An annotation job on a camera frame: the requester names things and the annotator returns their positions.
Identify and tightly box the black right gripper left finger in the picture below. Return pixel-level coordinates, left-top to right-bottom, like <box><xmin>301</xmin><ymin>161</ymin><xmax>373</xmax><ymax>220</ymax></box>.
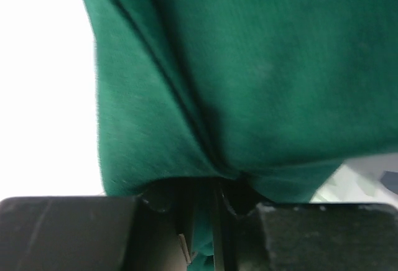
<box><xmin>1</xmin><ymin>188</ymin><xmax>195</xmax><ymax>271</ymax></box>

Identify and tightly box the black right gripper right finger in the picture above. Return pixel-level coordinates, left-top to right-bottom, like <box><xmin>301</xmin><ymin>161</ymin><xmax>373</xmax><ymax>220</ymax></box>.
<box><xmin>213</xmin><ymin>183</ymin><xmax>397</xmax><ymax>270</ymax></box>

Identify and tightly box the green surgical cloth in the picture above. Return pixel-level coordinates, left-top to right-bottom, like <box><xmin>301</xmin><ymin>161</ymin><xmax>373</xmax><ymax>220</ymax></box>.
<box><xmin>84</xmin><ymin>0</ymin><xmax>397</xmax><ymax>270</ymax></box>

